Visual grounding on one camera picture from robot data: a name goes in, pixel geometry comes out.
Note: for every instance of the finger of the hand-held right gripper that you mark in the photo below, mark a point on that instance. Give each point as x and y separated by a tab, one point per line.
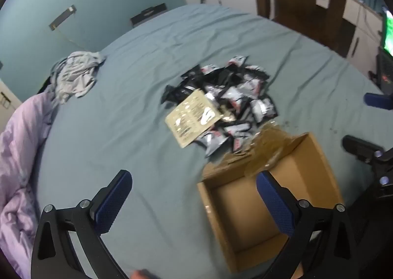
362	147
376	100

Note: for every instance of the green lit monitor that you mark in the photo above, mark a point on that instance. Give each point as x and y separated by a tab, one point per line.
388	33

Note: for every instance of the grey crumpled clothing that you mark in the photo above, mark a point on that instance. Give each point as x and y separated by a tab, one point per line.
73	79

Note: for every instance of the pile of snack packets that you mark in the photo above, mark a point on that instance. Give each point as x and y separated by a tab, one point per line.
242	88

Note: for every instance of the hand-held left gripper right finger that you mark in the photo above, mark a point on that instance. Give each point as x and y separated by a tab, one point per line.
276	202

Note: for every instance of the large beige packet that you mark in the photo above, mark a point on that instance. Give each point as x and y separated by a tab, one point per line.
190	119

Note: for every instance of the brown cardboard box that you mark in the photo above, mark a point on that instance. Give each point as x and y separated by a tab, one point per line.
236	211

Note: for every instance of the brown wooden chair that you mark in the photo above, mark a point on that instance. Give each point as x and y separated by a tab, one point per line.
294	5

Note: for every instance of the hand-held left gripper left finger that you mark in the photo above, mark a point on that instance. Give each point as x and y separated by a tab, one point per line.
113	202

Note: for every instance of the clear crumpled plastic wrap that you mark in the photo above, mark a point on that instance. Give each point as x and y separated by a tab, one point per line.
270	143

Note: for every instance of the white wardrobe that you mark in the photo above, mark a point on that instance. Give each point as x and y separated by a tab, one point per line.
7	96

